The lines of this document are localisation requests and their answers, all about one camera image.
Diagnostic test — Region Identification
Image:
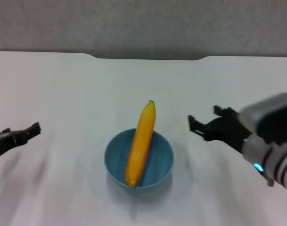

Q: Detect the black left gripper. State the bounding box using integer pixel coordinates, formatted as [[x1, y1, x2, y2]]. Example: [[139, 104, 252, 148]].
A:
[[0, 121, 42, 161]]

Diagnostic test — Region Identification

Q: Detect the yellow banana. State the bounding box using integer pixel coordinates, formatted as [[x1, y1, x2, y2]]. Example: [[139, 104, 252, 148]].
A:
[[124, 100, 157, 188]]

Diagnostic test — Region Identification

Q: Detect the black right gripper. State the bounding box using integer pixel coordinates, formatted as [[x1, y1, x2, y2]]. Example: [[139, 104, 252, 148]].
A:
[[188, 105, 252, 153]]

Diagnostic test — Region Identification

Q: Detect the blue plastic bowl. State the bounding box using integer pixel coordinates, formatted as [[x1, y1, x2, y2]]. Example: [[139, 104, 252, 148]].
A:
[[104, 128, 175, 194]]

